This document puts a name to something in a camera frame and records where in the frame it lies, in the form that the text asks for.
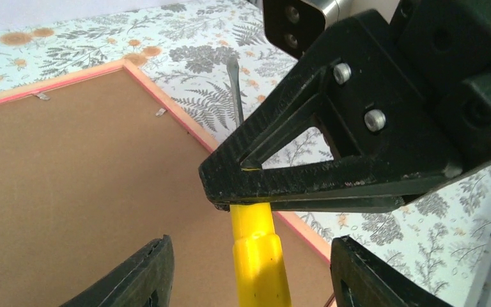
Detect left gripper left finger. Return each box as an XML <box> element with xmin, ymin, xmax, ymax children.
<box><xmin>63</xmin><ymin>235</ymin><xmax>175</xmax><ymax>307</ymax></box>

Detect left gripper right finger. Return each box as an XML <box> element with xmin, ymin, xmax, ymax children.
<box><xmin>330</xmin><ymin>236</ymin><xmax>450</xmax><ymax>307</ymax></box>

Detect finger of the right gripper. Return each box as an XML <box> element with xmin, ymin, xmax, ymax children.
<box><xmin>199</xmin><ymin>10</ymin><xmax>462</xmax><ymax>203</ymax></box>
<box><xmin>214</xmin><ymin>193</ymin><xmax>425</xmax><ymax>214</ymax></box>

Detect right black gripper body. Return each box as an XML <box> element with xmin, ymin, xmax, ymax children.
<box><xmin>391</xmin><ymin>1</ymin><xmax>491</xmax><ymax>169</ymax></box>

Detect yellow screwdriver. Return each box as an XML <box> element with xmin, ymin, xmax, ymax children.
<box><xmin>226</xmin><ymin>56</ymin><xmax>293</xmax><ymax>307</ymax></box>

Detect pink picture frame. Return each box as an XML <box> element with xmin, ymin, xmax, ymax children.
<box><xmin>0</xmin><ymin>58</ymin><xmax>334</xmax><ymax>307</ymax></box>

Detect floral table mat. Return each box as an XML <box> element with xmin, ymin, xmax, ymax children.
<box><xmin>0</xmin><ymin>1</ymin><xmax>491</xmax><ymax>306</ymax></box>

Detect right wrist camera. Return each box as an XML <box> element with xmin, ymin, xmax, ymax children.
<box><xmin>261</xmin><ymin>0</ymin><xmax>399</xmax><ymax>59</ymax></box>

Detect metal frame clip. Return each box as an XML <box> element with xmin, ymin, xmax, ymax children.
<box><xmin>33</xmin><ymin>92</ymin><xmax>51</xmax><ymax>101</ymax></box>
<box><xmin>155</xmin><ymin>108</ymin><xmax>167</xmax><ymax>117</ymax></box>

